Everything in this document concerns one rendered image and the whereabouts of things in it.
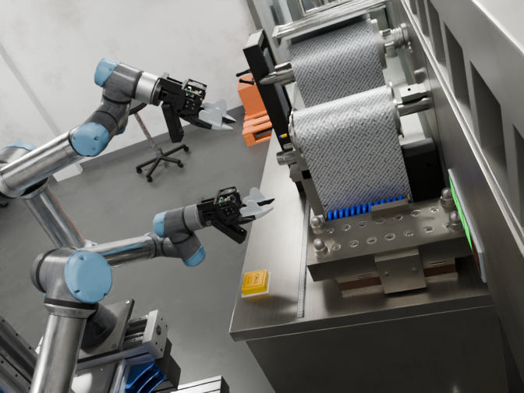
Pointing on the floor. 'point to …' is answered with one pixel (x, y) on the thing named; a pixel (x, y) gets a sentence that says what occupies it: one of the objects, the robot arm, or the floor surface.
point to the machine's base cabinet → (391, 355)
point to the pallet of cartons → (250, 99)
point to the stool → (152, 143)
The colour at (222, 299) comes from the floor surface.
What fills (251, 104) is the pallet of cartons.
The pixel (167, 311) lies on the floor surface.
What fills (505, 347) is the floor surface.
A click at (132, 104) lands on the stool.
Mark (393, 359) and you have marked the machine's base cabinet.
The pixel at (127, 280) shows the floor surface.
